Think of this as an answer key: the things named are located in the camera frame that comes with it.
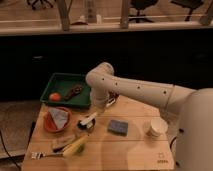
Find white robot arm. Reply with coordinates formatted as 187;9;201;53
86;62;213;171

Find orange fruit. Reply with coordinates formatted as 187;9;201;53
49;93;61;102

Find white handled dish brush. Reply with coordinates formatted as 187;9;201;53
78;112;98;128

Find orange plate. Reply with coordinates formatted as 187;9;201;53
43;107;71;133

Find grey folded cloth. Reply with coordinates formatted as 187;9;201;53
49;108;68;129

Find small metal cup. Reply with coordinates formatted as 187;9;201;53
77;119;96;130

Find green plastic tray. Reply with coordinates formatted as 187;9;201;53
40;73;91;108

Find dark red bowl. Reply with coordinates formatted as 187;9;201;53
108;92;119;103

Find white paper cup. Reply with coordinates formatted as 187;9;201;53
146;118;168;137

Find silver fork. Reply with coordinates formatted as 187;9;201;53
31;152;63;160

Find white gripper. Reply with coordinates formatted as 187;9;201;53
90;88;109;112

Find yellow corn cob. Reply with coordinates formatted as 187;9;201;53
63;135;88;158

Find blue sponge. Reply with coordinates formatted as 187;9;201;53
108;120;128;135

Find brown toy in tray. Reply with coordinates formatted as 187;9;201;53
64;85;83;101

